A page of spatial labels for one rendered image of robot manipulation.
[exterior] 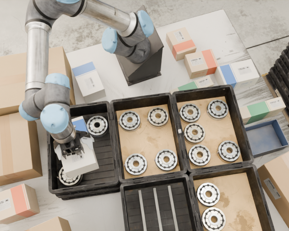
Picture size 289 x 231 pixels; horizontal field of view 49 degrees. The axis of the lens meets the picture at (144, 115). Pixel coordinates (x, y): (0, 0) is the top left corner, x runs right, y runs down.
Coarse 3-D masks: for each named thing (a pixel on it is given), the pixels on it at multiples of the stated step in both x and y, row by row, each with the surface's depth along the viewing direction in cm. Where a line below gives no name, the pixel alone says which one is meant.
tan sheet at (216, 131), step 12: (180, 108) 161; (204, 108) 161; (204, 120) 158; (228, 120) 158; (192, 132) 155; (216, 132) 155; (228, 132) 155; (204, 144) 153; (216, 144) 153; (216, 156) 151; (240, 156) 151; (192, 168) 148
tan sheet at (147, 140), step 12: (144, 108) 160; (144, 120) 158; (168, 120) 158; (120, 132) 155; (132, 132) 155; (144, 132) 155; (156, 132) 155; (168, 132) 155; (132, 144) 153; (144, 144) 153; (156, 144) 153; (168, 144) 153; (144, 156) 151; (156, 168) 148
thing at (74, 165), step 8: (72, 120) 125; (80, 120) 125; (80, 128) 124; (64, 152) 120; (88, 152) 120; (64, 160) 119; (72, 160) 119; (80, 160) 119; (88, 160) 119; (96, 160) 125; (64, 168) 117; (72, 168) 117; (80, 168) 118; (88, 168) 122; (96, 168) 125; (72, 176) 124
